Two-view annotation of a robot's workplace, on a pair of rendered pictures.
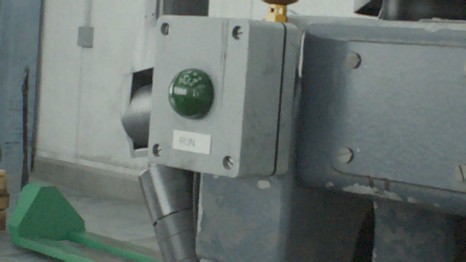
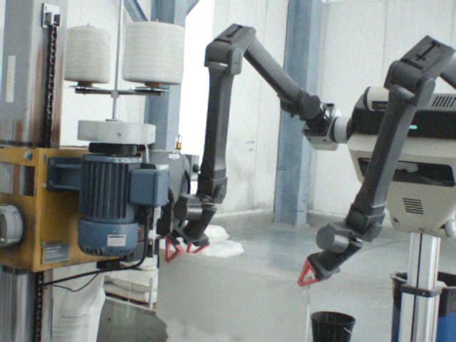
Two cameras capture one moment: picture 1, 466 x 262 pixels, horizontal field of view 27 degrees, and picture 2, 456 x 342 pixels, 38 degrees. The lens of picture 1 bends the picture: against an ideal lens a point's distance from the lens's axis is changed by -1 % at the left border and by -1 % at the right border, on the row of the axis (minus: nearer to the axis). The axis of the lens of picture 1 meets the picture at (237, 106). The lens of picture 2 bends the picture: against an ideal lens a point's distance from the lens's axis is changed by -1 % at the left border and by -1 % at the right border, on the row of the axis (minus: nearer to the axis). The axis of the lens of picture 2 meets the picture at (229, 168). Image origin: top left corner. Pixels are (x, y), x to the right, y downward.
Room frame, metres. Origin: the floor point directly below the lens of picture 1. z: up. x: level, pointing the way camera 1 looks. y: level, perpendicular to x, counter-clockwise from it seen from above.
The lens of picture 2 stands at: (2.77, -0.13, 1.41)
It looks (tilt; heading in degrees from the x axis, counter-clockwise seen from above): 3 degrees down; 173
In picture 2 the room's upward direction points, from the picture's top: 4 degrees clockwise
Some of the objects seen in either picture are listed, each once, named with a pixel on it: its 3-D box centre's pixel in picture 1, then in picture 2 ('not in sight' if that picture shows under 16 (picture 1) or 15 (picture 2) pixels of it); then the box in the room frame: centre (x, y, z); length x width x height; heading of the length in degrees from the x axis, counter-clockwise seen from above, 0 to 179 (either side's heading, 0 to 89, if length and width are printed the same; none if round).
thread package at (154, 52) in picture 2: not in sight; (154, 54); (0.96, -0.12, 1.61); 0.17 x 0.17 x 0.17
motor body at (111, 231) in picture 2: not in sight; (109, 204); (1.07, -0.21, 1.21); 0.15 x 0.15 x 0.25
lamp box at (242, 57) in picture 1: (221, 94); (186, 167); (0.58, 0.01, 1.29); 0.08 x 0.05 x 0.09; 49
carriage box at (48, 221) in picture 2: not in sight; (53, 202); (0.89, -0.37, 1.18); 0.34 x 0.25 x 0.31; 139
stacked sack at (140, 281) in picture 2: not in sight; (157, 273); (-2.17, 0.01, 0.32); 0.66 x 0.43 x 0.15; 140
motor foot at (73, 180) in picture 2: not in sight; (77, 175); (1.04, -0.30, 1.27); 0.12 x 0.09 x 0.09; 139
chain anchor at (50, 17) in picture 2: not in sight; (53, 16); (1.01, -0.38, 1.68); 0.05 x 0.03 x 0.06; 139
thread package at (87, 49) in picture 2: not in sight; (86, 55); (0.78, -0.31, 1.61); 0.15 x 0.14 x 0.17; 49
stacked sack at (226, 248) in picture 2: not in sight; (204, 249); (-2.64, 0.39, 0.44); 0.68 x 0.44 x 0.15; 139
